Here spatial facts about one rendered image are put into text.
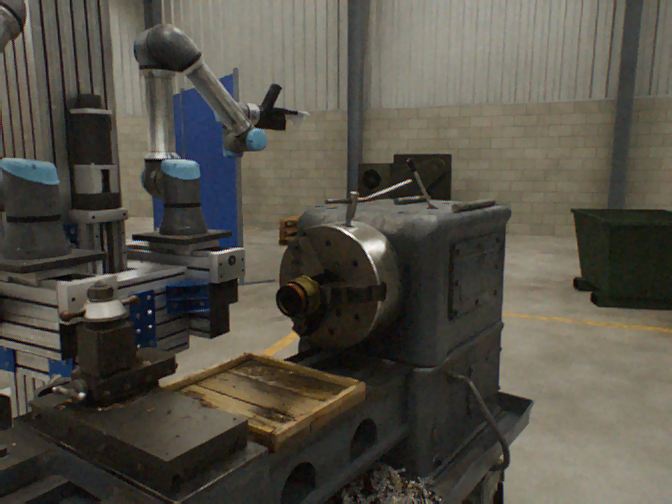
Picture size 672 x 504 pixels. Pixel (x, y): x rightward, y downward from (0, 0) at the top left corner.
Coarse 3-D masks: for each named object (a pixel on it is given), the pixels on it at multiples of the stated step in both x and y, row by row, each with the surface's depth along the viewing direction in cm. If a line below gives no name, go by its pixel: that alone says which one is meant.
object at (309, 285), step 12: (300, 276) 134; (288, 288) 129; (300, 288) 130; (312, 288) 132; (276, 300) 132; (288, 300) 134; (300, 300) 128; (312, 300) 131; (288, 312) 131; (300, 312) 130; (312, 312) 134
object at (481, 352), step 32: (352, 352) 159; (448, 352) 159; (480, 352) 176; (416, 384) 148; (448, 384) 158; (480, 384) 177; (416, 416) 149; (448, 416) 160; (480, 416) 181; (416, 448) 150; (448, 448) 162; (416, 480) 152
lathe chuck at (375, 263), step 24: (312, 240) 143; (336, 240) 138; (360, 240) 135; (288, 264) 148; (336, 264) 140; (360, 264) 135; (384, 264) 136; (384, 288) 136; (336, 312) 141; (360, 312) 137; (384, 312) 137; (312, 336) 147; (336, 336) 142; (360, 336) 138
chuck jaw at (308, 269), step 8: (304, 232) 144; (296, 240) 140; (304, 240) 142; (296, 248) 142; (304, 248) 140; (312, 248) 142; (296, 256) 141; (304, 256) 139; (312, 256) 141; (296, 264) 139; (304, 264) 137; (312, 264) 139; (320, 264) 142; (296, 272) 136; (304, 272) 136; (312, 272) 138; (320, 272) 140
